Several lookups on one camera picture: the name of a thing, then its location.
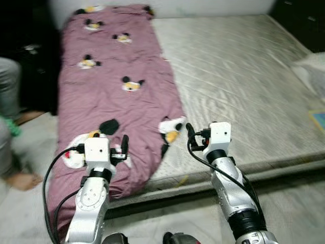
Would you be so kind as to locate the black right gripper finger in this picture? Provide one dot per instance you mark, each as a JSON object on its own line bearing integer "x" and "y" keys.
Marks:
{"x": 191, "y": 135}

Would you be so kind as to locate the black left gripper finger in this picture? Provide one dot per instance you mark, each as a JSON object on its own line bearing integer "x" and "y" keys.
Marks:
{"x": 125, "y": 144}

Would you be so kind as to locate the blue yellow children's book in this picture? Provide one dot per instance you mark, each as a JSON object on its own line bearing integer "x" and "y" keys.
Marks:
{"x": 318, "y": 121}

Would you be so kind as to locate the white pillow with green tree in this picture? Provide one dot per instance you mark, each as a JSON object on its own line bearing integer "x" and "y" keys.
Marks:
{"x": 312, "y": 76}

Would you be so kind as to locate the purple cartoon mouse blanket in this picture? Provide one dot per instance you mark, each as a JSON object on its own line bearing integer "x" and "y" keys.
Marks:
{"x": 117, "y": 101}

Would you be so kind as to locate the grey quilted mattress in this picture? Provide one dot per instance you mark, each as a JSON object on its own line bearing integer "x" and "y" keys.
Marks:
{"x": 238, "y": 86}

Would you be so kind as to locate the silver left robot leg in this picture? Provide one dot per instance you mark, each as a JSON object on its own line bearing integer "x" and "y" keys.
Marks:
{"x": 116, "y": 239}

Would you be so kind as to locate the silver robot leg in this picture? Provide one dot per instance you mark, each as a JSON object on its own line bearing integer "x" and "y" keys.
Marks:
{"x": 116, "y": 239}
{"x": 179, "y": 239}

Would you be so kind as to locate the silver right robot leg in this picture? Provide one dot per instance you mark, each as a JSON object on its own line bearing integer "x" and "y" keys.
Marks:
{"x": 179, "y": 239}

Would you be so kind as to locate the person in grey clothes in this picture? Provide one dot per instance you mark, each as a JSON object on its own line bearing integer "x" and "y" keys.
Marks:
{"x": 9, "y": 86}

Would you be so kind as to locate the black cabinet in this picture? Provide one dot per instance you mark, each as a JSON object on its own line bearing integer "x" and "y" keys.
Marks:
{"x": 30, "y": 30}

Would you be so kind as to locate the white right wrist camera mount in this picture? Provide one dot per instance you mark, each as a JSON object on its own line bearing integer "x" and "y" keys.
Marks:
{"x": 218, "y": 137}

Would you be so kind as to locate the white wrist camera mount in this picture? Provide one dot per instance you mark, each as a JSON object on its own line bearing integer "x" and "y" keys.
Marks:
{"x": 218, "y": 137}
{"x": 97, "y": 153}

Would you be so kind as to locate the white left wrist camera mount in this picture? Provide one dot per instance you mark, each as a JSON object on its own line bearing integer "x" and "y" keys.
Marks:
{"x": 97, "y": 153}

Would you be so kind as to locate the dark bed frame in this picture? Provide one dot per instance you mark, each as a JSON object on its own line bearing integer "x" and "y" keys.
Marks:
{"x": 213, "y": 195}

